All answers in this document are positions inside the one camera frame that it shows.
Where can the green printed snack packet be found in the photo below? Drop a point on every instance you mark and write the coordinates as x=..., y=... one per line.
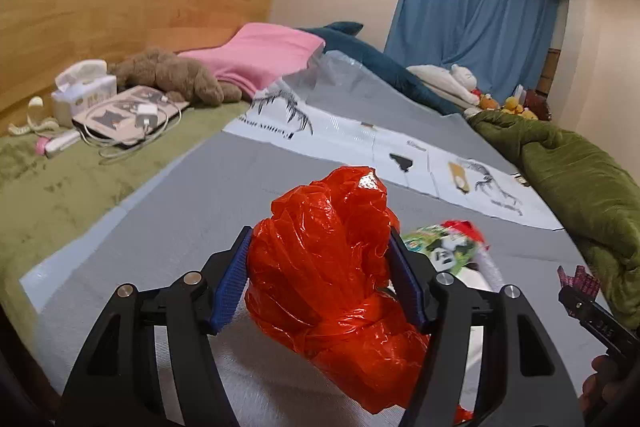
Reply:
x=440, y=252

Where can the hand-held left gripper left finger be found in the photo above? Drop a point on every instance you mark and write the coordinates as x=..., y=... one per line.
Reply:
x=232, y=282

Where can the wooden drawer cabinet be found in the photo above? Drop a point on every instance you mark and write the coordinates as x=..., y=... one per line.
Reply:
x=547, y=72

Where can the cat print laptop sleeve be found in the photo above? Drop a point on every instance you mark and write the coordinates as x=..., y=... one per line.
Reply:
x=112, y=119

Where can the pink and white device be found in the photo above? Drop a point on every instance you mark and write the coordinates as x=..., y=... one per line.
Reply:
x=57, y=143

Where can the white tissue box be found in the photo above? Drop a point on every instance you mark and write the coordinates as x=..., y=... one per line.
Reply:
x=82, y=99

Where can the small brown tag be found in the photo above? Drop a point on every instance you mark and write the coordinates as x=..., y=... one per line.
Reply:
x=522, y=180

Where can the white charger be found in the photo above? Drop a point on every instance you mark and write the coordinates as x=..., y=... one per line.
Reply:
x=147, y=112

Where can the yellow plush toy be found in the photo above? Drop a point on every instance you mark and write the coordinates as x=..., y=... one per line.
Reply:
x=514, y=106

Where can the orange plastic bag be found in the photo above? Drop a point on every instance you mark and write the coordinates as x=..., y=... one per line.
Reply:
x=320, y=267

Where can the blue shark plush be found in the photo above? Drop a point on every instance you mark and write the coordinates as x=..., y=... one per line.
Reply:
x=390, y=74

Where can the person's right hand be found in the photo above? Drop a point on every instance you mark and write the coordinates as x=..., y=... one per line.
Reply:
x=592, y=389

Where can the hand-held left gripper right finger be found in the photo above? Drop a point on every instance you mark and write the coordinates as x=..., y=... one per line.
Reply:
x=407, y=282

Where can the dark maroon patterned wrapper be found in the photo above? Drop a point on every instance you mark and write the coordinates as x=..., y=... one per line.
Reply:
x=575, y=279

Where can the pink pillow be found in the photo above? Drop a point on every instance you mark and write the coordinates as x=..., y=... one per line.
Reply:
x=260, y=52

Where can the orange plush toy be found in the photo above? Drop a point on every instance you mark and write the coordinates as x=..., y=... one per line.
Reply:
x=489, y=102

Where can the green bed sheet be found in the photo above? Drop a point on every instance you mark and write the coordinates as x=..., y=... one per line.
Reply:
x=75, y=197

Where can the blue curtain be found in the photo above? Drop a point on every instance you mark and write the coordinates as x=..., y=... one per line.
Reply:
x=475, y=7

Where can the green blanket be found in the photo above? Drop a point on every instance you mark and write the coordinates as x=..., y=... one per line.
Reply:
x=575, y=177

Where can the white bag with palm print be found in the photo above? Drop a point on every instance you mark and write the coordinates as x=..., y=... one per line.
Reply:
x=325, y=132

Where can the red dinosaur plush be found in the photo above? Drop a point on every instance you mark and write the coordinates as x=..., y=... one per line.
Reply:
x=537, y=104

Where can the white plush toy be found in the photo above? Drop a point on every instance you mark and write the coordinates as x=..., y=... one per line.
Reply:
x=465, y=77
x=432, y=79

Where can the clear plastic bag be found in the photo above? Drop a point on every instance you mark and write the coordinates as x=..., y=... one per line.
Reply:
x=345, y=77

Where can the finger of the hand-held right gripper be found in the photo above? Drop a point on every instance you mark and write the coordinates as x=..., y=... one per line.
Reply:
x=570, y=299

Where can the brown plush toy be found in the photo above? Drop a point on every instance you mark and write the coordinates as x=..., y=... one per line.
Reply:
x=170, y=74

